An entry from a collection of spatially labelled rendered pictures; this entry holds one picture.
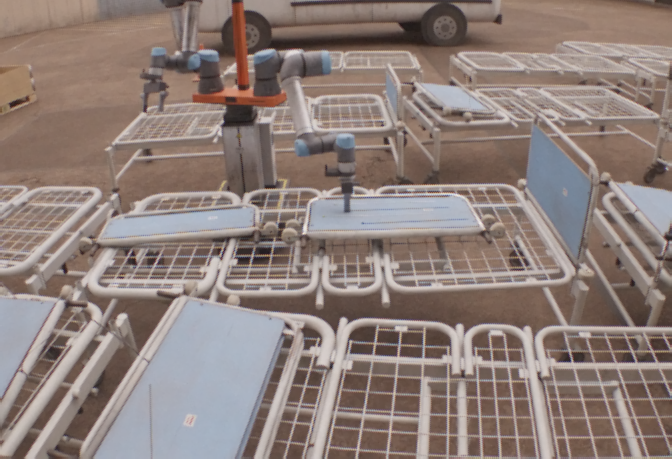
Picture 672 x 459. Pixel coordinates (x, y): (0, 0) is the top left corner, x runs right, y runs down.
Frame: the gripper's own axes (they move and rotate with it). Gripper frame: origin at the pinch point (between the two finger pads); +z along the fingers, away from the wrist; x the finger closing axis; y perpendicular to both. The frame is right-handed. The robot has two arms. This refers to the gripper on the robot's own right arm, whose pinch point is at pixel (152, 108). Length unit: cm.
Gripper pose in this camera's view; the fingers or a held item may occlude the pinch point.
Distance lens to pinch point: 282.1
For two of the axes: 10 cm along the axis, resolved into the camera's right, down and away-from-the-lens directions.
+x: -8.4, -0.9, 5.3
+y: 5.3, -0.1, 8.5
